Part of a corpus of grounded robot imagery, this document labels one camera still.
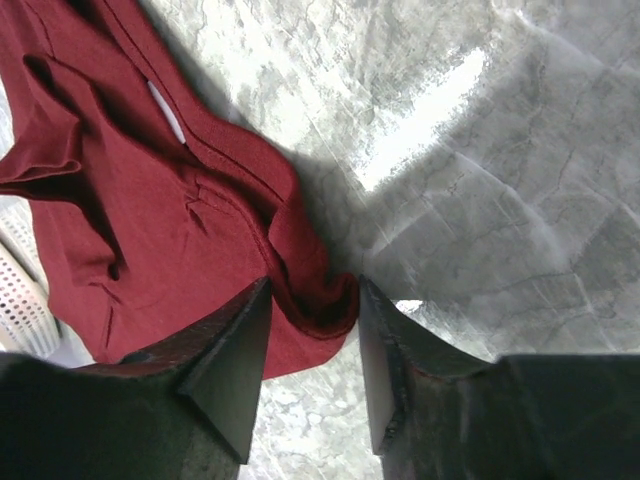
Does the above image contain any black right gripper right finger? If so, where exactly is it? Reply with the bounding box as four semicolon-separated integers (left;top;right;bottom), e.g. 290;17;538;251
359;278;639;479

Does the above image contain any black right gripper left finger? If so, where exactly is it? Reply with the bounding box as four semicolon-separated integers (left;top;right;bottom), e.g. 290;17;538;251
1;278;272;479

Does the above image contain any dark red t shirt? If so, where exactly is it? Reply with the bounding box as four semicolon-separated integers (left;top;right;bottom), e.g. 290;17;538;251
1;1;359;378

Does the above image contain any white perforated laundry basket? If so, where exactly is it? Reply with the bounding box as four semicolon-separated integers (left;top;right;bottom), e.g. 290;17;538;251
0;89;59;359

